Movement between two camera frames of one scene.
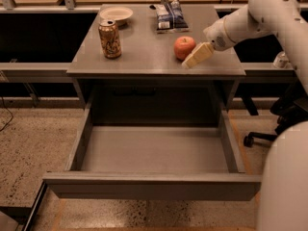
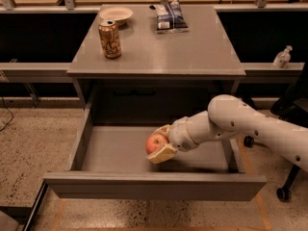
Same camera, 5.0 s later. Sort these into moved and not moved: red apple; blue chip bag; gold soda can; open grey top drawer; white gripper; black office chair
Moved: red apple; white gripper
Not moved: gold soda can; open grey top drawer; black office chair; blue chip bag
